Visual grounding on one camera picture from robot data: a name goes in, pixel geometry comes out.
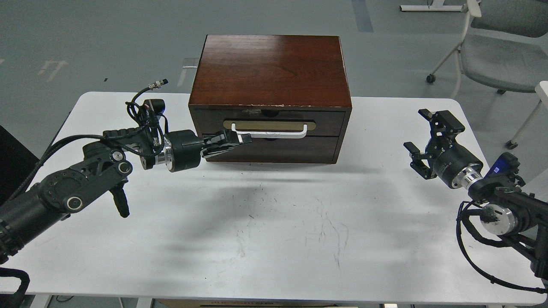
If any wooden drawer with white handle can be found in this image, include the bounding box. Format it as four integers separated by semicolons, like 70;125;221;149
191;109;345;136

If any grey office chair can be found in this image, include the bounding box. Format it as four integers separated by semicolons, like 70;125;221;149
426;0;548;94

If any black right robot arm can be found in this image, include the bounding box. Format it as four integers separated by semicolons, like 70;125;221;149
404;109;548;294

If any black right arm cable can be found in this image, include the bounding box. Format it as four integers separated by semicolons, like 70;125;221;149
456;201;548;295

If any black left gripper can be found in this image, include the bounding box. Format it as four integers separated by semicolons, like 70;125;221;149
165;130;252;173

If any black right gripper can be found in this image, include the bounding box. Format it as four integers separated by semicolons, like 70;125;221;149
403;109;483;189

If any white table leg base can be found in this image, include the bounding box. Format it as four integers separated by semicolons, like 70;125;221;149
399;0;467;12

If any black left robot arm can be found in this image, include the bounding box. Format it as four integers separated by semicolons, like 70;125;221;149
0;79;252;264

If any dark wooden drawer cabinet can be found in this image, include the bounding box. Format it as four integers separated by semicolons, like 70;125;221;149
188;34;352;164

